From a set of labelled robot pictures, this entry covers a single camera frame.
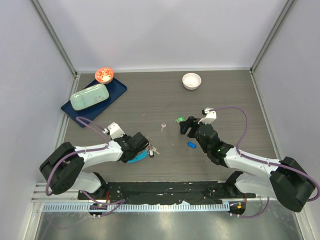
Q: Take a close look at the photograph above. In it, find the green tagged key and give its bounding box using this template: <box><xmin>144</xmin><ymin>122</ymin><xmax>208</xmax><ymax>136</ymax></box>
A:
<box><xmin>175</xmin><ymin>117</ymin><xmax>185</xmax><ymax>124</ymax></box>

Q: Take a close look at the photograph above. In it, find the large keyring with blue handle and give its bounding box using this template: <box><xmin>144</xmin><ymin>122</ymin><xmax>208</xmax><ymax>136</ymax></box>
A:
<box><xmin>127</xmin><ymin>135</ymin><xmax>155</xmax><ymax>164</ymax></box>

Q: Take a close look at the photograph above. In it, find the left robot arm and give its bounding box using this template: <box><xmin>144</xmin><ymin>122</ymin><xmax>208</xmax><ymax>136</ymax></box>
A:
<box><xmin>39</xmin><ymin>132</ymin><xmax>149</xmax><ymax>200</ymax></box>

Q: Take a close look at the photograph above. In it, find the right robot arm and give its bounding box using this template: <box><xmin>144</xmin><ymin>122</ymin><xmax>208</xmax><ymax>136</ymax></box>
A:
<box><xmin>179</xmin><ymin>116</ymin><xmax>320</xmax><ymax>213</ymax></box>

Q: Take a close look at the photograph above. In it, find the blue tagged key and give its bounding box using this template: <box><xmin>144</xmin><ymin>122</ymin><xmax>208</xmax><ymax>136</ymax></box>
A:
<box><xmin>186</xmin><ymin>141</ymin><xmax>197</xmax><ymax>149</ymax></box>

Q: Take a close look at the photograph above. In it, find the plain silver key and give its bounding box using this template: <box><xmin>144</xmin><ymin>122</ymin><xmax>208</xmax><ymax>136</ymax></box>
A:
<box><xmin>160</xmin><ymin>123</ymin><xmax>166</xmax><ymax>132</ymax></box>

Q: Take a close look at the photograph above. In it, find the white ceramic bowl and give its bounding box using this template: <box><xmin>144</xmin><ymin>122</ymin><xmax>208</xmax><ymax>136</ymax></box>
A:
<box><xmin>182</xmin><ymin>72</ymin><xmax>202</xmax><ymax>91</ymax></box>

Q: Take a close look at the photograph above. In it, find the dark blue tray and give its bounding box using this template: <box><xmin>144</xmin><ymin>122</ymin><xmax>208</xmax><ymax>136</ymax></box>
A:
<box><xmin>60</xmin><ymin>78</ymin><xmax>127</xmax><ymax>128</ymax></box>

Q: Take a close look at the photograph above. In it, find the pale green oblong dish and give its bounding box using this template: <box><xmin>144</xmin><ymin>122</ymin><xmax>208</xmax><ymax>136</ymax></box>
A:
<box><xmin>70</xmin><ymin>83</ymin><xmax>110</xmax><ymax>111</ymax></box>

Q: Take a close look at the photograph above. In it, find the red patterned bowl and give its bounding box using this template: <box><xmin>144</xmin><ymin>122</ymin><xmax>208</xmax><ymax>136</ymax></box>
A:
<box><xmin>94</xmin><ymin>67</ymin><xmax>114</xmax><ymax>84</ymax></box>

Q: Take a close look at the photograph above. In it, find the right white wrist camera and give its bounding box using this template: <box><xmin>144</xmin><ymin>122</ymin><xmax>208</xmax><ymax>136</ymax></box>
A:
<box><xmin>198</xmin><ymin>107</ymin><xmax>217</xmax><ymax>125</ymax></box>

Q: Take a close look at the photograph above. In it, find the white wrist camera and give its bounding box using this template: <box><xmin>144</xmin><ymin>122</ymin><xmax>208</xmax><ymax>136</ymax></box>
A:
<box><xmin>198</xmin><ymin>107</ymin><xmax>217</xmax><ymax>125</ymax></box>
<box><xmin>102</xmin><ymin>122</ymin><xmax>125</xmax><ymax>140</ymax></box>

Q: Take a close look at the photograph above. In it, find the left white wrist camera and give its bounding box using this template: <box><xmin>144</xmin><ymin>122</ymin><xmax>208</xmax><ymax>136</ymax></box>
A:
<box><xmin>102</xmin><ymin>122</ymin><xmax>125</xmax><ymax>140</ymax></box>

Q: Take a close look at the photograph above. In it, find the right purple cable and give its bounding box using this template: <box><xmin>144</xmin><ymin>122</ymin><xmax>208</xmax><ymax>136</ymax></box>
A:
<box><xmin>212</xmin><ymin>105</ymin><xmax>320</xmax><ymax>219</ymax></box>

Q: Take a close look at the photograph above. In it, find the purple cable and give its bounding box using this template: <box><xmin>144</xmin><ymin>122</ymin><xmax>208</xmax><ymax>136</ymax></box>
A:
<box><xmin>44</xmin><ymin>115</ymin><xmax>126</xmax><ymax>217</ymax></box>
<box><xmin>212</xmin><ymin>105</ymin><xmax>320</xmax><ymax>219</ymax></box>

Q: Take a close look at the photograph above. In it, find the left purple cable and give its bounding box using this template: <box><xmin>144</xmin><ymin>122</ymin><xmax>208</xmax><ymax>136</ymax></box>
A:
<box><xmin>44</xmin><ymin>115</ymin><xmax>126</xmax><ymax>217</ymax></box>

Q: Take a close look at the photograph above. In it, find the white slotted cable duct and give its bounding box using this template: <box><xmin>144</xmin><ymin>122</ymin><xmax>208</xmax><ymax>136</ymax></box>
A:
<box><xmin>42</xmin><ymin>201</ymin><xmax>230</xmax><ymax>213</ymax></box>

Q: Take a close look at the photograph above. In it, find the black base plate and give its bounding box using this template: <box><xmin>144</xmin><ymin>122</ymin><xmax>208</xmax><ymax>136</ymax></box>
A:
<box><xmin>77</xmin><ymin>180</ymin><xmax>257</xmax><ymax>206</ymax></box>

